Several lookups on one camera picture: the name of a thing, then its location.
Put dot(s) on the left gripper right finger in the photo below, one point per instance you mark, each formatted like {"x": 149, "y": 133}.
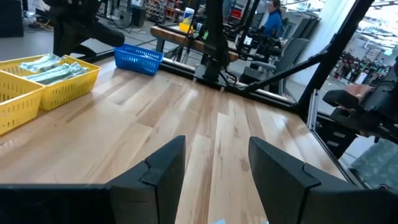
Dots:
{"x": 280, "y": 183}

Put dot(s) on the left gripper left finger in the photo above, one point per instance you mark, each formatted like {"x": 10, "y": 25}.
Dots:
{"x": 161, "y": 180}

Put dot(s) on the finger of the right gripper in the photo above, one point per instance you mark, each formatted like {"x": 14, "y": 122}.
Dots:
{"x": 66, "y": 42}

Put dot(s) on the green striped bandage packet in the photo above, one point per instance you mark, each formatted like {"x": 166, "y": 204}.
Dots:
{"x": 59, "y": 73}
{"x": 40, "y": 62}

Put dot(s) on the black background robot arm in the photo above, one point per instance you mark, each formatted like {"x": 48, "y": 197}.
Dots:
{"x": 264, "y": 43}

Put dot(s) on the yellow plastic basket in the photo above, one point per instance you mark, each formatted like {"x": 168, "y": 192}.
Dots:
{"x": 68, "y": 84}
{"x": 15, "y": 99}

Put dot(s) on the black cabinet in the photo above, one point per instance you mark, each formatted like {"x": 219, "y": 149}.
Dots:
{"x": 11, "y": 18}

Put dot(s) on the blue plastic basket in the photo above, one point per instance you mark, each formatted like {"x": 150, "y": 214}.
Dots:
{"x": 136, "y": 60}

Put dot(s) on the teal floor mat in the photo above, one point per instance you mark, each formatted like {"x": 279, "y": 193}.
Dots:
{"x": 376, "y": 165}

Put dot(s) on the wooden background table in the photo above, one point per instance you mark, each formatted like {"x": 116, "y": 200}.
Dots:
{"x": 174, "y": 35}

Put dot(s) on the white yellow wipes canister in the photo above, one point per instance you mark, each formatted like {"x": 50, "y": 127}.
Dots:
{"x": 188, "y": 18}

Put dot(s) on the grey office chair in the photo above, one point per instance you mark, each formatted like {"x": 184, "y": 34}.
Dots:
{"x": 289, "y": 53}

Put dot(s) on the person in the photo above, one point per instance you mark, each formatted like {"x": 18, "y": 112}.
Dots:
{"x": 273, "y": 20}

